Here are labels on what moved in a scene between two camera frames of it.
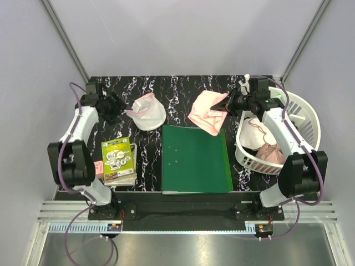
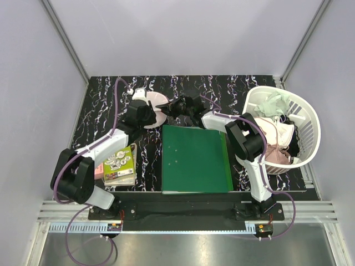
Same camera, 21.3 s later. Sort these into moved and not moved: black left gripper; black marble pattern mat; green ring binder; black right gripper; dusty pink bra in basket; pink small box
Moved: black left gripper; black right gripper
Not moved: black marble pattern mat; dusty pink bra in basket; green ring binder; pink small box
